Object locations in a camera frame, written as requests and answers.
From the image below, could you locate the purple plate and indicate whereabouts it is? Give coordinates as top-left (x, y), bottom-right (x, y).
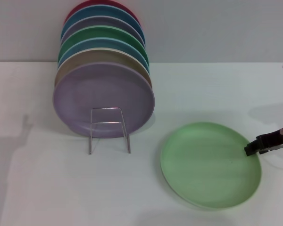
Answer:
top-left (52, 61), bottom-right (156, 138)

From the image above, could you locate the dark green plate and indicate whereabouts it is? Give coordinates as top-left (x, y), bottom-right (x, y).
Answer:
top-left (58, 25), bottom-right (149, 64)

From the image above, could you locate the red plate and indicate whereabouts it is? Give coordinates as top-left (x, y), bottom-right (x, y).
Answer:
top-left (65, 0), bottom-right (142, 26)

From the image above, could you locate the teal plate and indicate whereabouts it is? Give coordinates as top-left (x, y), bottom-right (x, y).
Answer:
top-left (60, 5), bottom-right (146, 45)

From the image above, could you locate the grey lavender plate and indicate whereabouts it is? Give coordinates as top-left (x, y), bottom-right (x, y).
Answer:
top-left (60, 16), bottom-right (146, 48)

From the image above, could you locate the metal wire plate rack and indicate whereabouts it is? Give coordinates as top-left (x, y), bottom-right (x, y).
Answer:
top-left (88, 107), bottom-right (132, 155)

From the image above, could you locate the light green plate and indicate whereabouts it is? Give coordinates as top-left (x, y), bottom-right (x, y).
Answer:
top-left (160, 121), bottom-right (263, 210)

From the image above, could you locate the beige plate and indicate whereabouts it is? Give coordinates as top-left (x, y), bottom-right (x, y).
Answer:
top-left (54, 47), bottom-right (153, 92)

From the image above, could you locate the light blue plate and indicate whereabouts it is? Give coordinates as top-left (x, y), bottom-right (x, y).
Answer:
top-left (58, 37), bottom-right (150, 69)

